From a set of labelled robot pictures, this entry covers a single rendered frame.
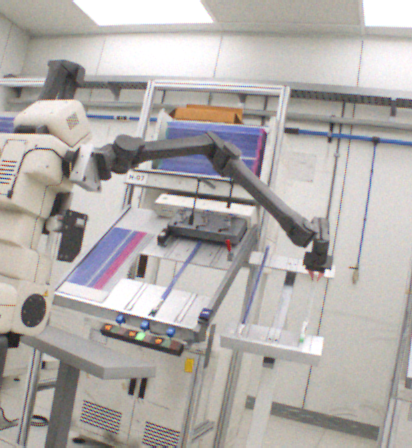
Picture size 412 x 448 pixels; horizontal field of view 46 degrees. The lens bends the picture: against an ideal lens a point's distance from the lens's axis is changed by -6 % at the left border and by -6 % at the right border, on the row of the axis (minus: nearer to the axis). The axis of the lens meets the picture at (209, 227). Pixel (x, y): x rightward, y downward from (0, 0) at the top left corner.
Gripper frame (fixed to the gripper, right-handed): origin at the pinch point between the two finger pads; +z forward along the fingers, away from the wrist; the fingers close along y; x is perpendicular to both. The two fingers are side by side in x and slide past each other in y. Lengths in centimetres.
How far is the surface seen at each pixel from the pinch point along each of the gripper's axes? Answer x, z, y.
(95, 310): 16, 24, 83
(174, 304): 7, 21, 52
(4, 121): -89, 5, 196
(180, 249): -27, 24, 61
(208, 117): -117, 5, 75
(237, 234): -35, 16, 37
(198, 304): 4.9, 20.4, 42.7
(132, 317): 18, 21, 65
